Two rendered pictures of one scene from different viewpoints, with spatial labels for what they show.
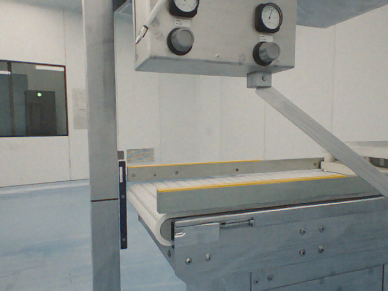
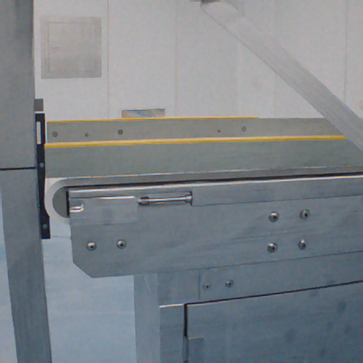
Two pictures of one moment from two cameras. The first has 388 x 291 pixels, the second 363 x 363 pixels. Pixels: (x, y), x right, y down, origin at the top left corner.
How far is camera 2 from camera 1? 0.16 m
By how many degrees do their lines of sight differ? 9
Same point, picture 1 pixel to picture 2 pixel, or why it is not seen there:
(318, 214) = (299, 193)
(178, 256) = (77, 239)
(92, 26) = not seen: outside the picture
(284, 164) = (298, 125)
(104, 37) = not seen: outside the picture
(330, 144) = (304, 84)
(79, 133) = (50, 84)
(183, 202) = (80, 164)
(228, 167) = (205, 126)
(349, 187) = (350, 155)
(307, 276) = (289, 285)
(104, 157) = (15, 108)
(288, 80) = not seen: outside the picture
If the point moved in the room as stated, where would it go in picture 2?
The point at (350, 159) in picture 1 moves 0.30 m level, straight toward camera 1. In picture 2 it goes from (330, 108) to (154, 138)
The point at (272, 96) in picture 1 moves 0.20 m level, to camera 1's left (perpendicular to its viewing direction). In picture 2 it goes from (224, 12) to (43, 16)
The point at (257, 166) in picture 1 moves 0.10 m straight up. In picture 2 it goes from (253, 126) to (254, 66)
